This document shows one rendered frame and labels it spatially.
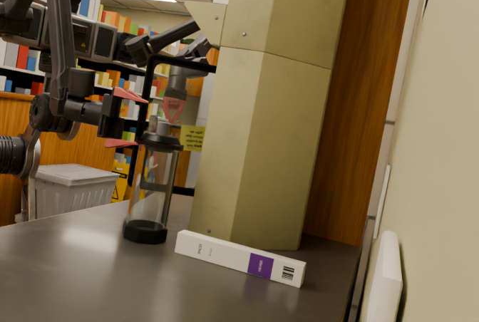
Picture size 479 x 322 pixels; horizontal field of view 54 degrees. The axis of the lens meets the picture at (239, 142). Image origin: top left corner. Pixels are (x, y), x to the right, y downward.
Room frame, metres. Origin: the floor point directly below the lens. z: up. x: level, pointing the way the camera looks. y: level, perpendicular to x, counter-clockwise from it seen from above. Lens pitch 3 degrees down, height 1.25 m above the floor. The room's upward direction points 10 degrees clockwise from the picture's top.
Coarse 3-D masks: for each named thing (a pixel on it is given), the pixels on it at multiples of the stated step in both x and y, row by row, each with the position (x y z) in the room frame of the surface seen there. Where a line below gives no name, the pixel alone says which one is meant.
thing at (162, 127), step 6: (162, 126) 1.05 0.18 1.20; (168, 126) 1.06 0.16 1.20; (156, 132) 1.06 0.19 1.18; (162, 132) 1.05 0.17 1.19; (168, 132) 1.06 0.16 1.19; (144, 138) 1.03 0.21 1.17; (150, 138) 1.02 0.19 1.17; (156, 138) 1.02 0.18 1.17; (162, 138) 1.02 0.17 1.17; (168, 138) 1.03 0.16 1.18; (174, 138) 1.04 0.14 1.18; (174, 144) 1.03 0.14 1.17
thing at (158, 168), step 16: (160, 144) 1.01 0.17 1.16; (144, 160) 1.02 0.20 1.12; (160, 160) 1.02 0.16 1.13; (176, 160) 1.05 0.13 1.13; (144, 176) 1.02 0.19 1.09; (160, 176) 1.02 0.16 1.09; (144, 192) 1.02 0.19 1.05; (160, 192) 1.03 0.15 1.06; (128, 208) 1.04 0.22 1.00; (144, 208) 1.02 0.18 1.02; (160, 208) 1.03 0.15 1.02; (128, 224) 1.03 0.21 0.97; (144, 224) 1.02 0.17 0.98; (160, 224) 1.04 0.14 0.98
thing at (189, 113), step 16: (160, 64) 1.38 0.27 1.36; (160, 80) 1.38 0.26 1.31; (176, 80) 1.39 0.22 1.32; (192, 80) 1.39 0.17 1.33; (208, 80) 1.40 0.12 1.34; (160, 96) 1.38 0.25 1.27; (176, 96) 1.39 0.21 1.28; (192, 96) 1.40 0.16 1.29; (208, 96) 1.40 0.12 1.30; (160, 112) 1.38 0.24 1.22; (176, 112) 1.39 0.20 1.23; (192, 112) 1.40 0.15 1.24; (208, 112) 1.41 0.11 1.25; (176, 128) 1.39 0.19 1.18; (192, 128) 1.40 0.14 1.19; (192, 144) 1.40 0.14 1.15; (192, 160) 1.40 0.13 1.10; (176, 176) 1.39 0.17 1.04; (192, 176) 1.40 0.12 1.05
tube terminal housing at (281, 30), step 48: (240, 0) 1.12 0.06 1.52; (288, 0) 1.12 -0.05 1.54; (336, 0) 1.18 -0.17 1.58; (240, 48) 1.12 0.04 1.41; (288, 48) 1.13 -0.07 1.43; (336, 48) 1.22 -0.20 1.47; (240, 96) 1.11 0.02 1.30; (288, 96) 1.14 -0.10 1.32; (240, 144) 1.10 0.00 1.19; (288, 144) 1.15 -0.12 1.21; (240, 192) 1.10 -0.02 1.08; (288, 192) 1.16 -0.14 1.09; (240, 240) 1.11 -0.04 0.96; (288, 240) 1.17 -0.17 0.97
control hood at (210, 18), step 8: (192, 8) 1.16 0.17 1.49; (200, 8) 1.15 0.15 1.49; (208, 8) 1.14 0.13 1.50; (216, 8) 1.14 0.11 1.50; (224, 8) 1.13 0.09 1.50; (192, 16) 1.16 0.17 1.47; (200, 16) 1.15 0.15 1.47; (208, 16) 1.14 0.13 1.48; (216, 16) 1.14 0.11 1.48; (224, 16) 1.13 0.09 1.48; (200, 24) 1.15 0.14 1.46; (208, 24) 1.14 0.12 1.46; (216, 24) 1.14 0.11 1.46; (224, 24) 1.13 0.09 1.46; (208, 32) 1.14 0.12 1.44; (216, 32) 1.13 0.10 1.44; (208, 40) 1.14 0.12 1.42; (216, 40) 1.13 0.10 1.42
